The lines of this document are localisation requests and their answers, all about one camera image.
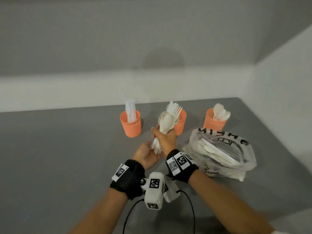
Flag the person's left hand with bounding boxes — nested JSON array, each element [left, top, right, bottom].
[[133, 140, 163, 170]]

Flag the person's right hand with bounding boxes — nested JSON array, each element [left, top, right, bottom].
[[151, 126, 177, 158]]

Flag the orange mesh cup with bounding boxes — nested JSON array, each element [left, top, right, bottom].
[[203, 108, 227, 132], [120, 110, 142, 138], [173, 110, 187, 136]]

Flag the white plastic fork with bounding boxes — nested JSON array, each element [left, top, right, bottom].
[[170, 112, 180, 131]]

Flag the bunch of white plastic forks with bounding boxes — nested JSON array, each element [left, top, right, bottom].
[[173, 104, 183, 120]]

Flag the clear plastic bag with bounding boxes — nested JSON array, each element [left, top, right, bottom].
[[183, 128, 257, 182]]

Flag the person's left forearm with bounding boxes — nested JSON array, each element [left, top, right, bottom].
[[68, 188, 129, 234]]

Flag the person's right forearm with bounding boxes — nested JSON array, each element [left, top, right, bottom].
[[189, 169, 276, 234]]

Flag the black marker wristband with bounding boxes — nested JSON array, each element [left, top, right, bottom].
[[165, 149, 199, 184], [110, 159, 146, 201]]

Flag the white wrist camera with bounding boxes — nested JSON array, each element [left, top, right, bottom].
[[163, 176, 181, 202], [141, 172, 165, 211]]

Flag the black camera cable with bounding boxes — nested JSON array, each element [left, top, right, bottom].
[[176, 190, 196, 234], [123, 198, 144, 234]]

